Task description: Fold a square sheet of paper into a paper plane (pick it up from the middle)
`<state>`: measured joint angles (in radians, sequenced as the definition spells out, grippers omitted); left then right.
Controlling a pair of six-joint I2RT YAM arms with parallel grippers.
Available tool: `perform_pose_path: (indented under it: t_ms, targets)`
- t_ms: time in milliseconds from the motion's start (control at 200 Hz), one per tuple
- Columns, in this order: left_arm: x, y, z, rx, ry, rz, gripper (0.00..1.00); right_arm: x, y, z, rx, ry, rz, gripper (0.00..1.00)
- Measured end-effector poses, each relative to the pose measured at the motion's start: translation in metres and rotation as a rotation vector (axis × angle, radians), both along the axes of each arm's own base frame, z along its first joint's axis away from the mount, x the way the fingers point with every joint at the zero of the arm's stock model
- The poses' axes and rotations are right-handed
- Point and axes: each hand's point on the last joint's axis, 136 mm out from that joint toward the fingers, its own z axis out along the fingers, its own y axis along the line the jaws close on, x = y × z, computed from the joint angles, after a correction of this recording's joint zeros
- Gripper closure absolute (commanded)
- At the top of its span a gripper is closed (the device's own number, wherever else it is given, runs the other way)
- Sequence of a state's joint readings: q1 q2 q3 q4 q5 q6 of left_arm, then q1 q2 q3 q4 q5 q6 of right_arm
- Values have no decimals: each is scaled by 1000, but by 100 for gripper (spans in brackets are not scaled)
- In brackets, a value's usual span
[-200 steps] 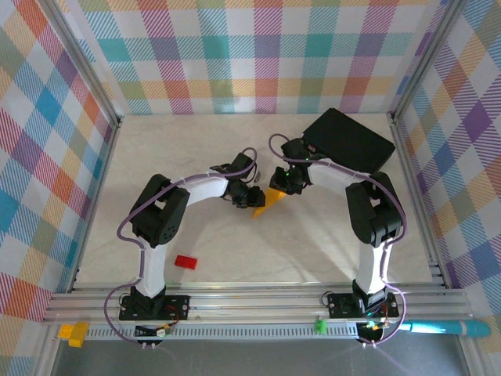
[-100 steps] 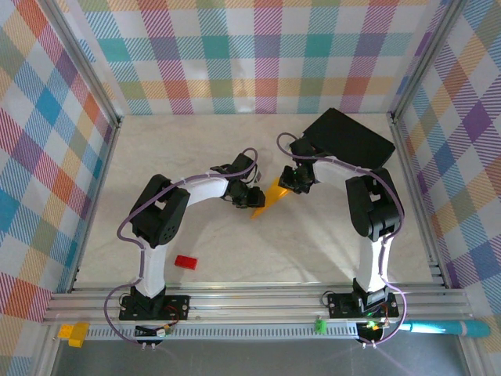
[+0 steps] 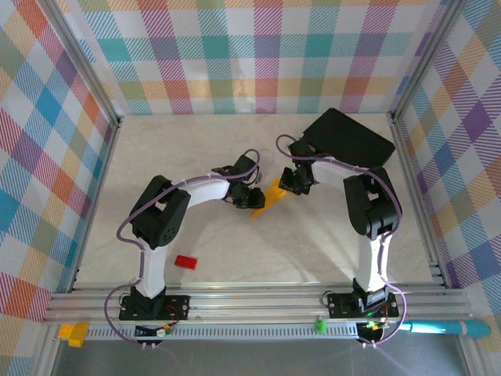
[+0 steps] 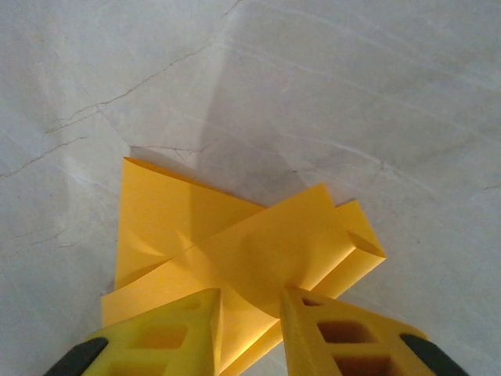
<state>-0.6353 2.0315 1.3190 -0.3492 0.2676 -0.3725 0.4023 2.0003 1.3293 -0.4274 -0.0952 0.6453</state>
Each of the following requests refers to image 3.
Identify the green connector block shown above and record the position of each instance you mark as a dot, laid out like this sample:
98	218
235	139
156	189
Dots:
320	326

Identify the yellow toy brick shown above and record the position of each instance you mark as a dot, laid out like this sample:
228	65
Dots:
76	333

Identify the aluminium frame post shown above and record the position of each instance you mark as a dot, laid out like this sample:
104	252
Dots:
78	62
426	58

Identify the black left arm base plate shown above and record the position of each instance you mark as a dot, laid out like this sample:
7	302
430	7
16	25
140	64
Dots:
176	307

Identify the orange paper sheet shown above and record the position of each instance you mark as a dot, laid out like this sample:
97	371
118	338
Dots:
274	194

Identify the red block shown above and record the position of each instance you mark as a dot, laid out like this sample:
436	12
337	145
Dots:
186	262

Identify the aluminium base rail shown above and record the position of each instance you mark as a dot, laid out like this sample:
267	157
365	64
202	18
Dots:
254	305

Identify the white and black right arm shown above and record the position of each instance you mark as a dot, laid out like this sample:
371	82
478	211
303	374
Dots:
372	274

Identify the teal tube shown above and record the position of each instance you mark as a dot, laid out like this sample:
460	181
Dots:
442	327

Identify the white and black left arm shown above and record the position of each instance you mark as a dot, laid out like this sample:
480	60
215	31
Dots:
154	274

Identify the black ribbed case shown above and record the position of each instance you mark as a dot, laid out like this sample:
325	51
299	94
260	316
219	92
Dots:
352	137

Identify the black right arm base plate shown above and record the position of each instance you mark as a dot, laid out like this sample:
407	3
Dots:
340	305

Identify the aluminium side rail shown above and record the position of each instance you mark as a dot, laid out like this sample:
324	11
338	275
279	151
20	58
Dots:
98	196
415	196

